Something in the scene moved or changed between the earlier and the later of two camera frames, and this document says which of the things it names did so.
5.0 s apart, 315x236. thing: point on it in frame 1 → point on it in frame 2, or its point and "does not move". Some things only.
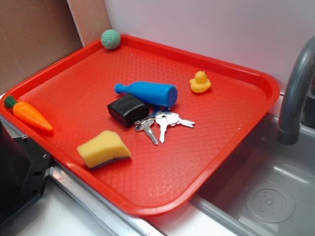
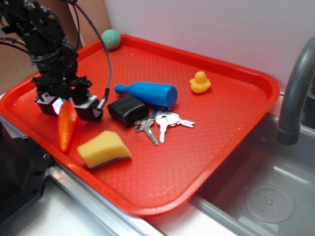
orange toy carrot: [25, 111] → [67, 120]
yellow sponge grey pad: [106, 147] does not move
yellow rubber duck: [201, 84] does not move
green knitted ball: [110, 39] does not move
